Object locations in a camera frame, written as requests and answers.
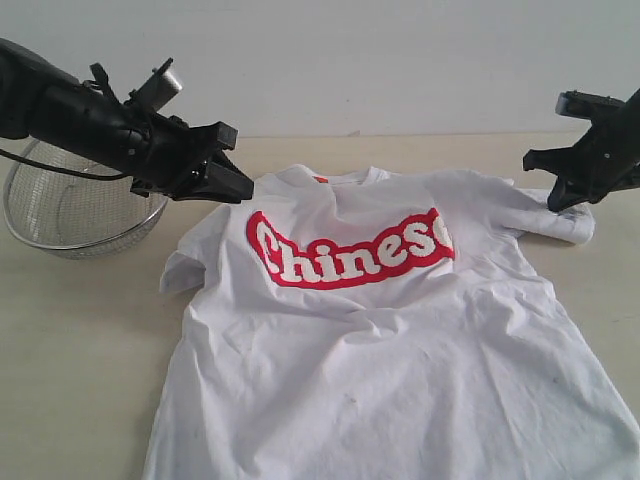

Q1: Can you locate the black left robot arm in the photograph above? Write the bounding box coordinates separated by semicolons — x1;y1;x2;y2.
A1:
1;40;254;204

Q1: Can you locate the white t-shirt red lettering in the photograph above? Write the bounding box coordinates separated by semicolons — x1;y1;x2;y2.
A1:
143;165;639;479

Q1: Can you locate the metal wire mesh basket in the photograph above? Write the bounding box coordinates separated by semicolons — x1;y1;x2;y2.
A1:
2;162;168;260

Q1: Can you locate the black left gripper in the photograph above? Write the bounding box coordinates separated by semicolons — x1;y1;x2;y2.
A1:
119;112;254;204

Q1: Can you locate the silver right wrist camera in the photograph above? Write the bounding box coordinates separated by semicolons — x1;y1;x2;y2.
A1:
555;90;625;123

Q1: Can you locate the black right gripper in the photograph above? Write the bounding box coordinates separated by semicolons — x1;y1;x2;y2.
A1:
522;90;639;213

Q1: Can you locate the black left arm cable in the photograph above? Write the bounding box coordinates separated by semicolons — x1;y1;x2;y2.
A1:
0;62;141;182

